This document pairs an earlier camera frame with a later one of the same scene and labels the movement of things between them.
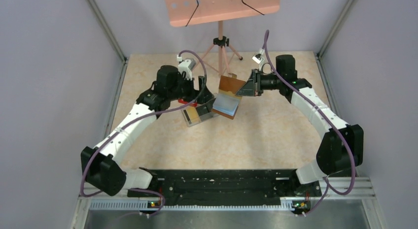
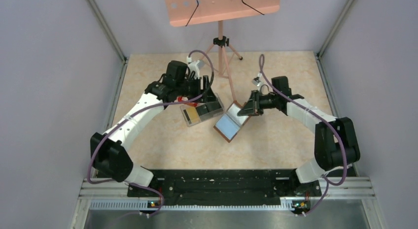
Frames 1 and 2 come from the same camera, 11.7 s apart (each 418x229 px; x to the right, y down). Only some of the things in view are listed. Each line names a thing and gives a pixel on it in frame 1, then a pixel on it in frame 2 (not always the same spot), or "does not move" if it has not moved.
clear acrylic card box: [193, 115] does not move
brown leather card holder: [226, 102] to [229, 123]
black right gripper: [253, 86] to [249, 109]
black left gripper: [204, 94] does not move
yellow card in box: [193, 114] does not move
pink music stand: [187, 9] does not move
